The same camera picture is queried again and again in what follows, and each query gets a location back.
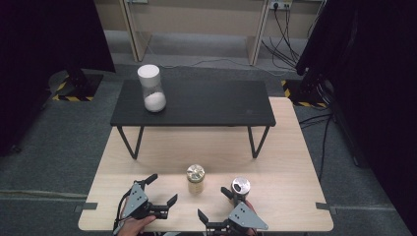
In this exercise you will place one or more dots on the gold-lid jar of yellow spice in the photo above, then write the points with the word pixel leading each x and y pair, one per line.
pixel 195 178

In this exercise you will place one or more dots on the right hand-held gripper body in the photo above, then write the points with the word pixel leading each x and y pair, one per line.
pixel 246 216

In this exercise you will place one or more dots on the person's left hand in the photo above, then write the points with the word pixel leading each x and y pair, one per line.
pixel 134 226

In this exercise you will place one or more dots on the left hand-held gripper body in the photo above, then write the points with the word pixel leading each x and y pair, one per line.
pixel 136 200

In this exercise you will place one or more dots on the grey tape strip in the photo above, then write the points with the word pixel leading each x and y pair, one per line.
pixel 87 206
pixel 326 207

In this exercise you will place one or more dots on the white-lid jar of white powder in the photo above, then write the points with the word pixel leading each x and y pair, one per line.
pixel 153 95

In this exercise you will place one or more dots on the black stand base, striped tape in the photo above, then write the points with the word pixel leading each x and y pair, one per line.
pixel 78 87
pixel 305 93

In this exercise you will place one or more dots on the silver-lid jar of brown spice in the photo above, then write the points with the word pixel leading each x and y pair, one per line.
pixel 241 185

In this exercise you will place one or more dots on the black shelf rack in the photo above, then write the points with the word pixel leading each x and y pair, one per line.
pixel 209 103

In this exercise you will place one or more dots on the black curtain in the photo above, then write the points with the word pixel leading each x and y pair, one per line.
pixel 377 82
pixel 46 49

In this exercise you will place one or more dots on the beige wooden desk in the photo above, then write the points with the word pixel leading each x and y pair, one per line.
pixel 196 16

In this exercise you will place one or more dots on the person's right hand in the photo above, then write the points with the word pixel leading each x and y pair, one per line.
pixel 250 206

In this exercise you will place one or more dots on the white wall socket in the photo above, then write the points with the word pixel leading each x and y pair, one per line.
pixel 280 4

